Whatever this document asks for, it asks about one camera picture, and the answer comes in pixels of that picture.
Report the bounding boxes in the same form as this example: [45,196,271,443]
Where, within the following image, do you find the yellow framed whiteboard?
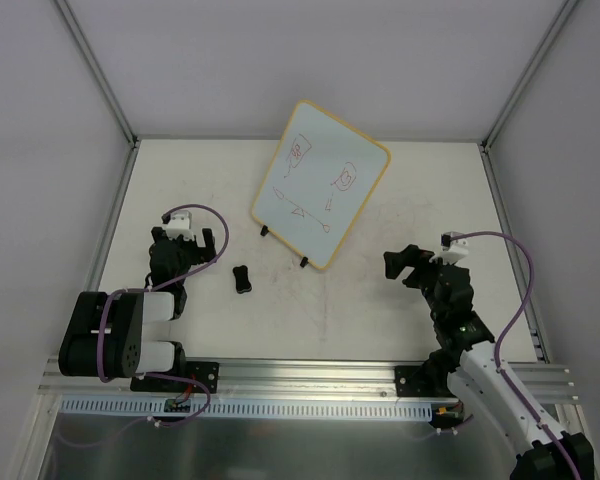
[251,100,391,270]

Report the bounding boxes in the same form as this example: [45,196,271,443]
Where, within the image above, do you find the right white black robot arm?
[383,241,595,479]

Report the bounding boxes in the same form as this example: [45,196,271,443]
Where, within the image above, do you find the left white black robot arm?
[58,226,216,390]

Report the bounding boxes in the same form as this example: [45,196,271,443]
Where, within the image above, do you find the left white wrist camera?
[162,210,194,241]

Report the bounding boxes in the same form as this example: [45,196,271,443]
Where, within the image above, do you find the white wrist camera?
[162,210,194,241]
[429,232,469,265]

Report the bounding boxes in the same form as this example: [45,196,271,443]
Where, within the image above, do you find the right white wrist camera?
[429,232,469,265]

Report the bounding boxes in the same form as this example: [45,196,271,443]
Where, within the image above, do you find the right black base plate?
[394,362,453,398]

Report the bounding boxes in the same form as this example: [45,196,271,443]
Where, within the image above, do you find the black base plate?
[394,362,453,398]
[130,360,220,394]

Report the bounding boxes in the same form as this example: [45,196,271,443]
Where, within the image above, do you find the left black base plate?
[130,360,220,394]

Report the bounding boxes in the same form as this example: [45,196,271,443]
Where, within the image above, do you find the aluminium extrusion rail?
[37,355,579,404]

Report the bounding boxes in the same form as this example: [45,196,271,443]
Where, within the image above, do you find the white slotted cable duct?
[59,395,433,422]

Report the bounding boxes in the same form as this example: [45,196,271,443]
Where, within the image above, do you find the left aluminium frame post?
[52,0,137,146]

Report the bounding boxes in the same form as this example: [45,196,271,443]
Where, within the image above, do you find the aluminium frame post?
[52,0,137,146]
[481,0,580,152]

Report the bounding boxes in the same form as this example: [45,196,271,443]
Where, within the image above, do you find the right aluminium frame post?
[481,0,580,152]

